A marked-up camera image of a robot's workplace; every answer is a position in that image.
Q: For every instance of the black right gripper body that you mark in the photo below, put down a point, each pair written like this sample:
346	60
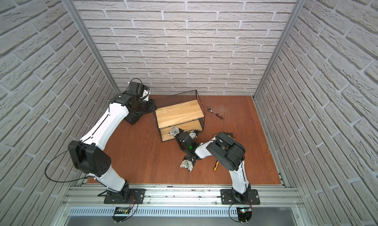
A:
182	147

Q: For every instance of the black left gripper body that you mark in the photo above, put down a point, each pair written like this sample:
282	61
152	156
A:
144	106

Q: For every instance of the white black tea bag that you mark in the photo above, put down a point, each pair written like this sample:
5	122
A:
174	131
188	164

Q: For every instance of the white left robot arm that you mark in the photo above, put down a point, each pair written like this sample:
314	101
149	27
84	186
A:
88	154

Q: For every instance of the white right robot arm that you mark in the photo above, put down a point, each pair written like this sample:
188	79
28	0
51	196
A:
227	151

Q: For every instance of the red black ratchet wrench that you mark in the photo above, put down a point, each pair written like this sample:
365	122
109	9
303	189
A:
215	113

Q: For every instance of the yellow black pliers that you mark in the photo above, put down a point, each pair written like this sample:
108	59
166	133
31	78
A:
216	166

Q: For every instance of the right controller board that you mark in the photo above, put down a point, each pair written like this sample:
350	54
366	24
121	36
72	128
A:
244	214

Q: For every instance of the controller board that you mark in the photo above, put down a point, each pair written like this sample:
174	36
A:
244	214
121	214

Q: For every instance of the left controller board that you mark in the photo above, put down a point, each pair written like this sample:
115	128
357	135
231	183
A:
121	214

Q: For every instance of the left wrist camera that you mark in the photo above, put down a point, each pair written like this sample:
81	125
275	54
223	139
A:
138	90

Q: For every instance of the black wire mesh wooden shelf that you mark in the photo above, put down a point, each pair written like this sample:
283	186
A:
183	110

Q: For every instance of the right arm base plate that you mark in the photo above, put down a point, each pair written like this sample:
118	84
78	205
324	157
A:
230	196

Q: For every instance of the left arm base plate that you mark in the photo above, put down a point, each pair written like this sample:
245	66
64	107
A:
126	196

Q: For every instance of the aluminium front rail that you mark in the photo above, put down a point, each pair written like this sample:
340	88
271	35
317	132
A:
184	195

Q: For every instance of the aluminium corner post left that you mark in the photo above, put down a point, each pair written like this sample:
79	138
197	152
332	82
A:
75	15

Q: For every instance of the aluminium corner post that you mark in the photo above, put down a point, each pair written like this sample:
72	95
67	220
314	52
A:
283	38
75	15

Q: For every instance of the aluminium corner post right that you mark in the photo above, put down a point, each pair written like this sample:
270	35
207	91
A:
283	38

